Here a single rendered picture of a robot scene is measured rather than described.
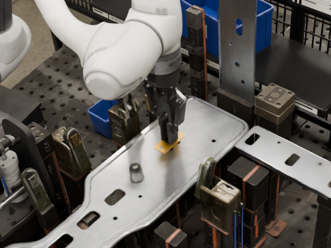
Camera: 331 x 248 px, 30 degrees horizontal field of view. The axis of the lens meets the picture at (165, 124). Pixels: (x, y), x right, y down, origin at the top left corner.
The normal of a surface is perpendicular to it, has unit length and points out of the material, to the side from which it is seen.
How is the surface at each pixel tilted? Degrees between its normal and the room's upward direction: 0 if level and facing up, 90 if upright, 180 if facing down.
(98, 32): 12
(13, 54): 102
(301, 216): 0
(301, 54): 0
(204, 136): 0
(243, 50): 90
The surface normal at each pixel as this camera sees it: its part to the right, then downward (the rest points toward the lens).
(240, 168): -0.07, -0.73
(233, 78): -0.66, 0.55
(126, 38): 0.15, -0.66
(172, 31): 0.84, 0.28
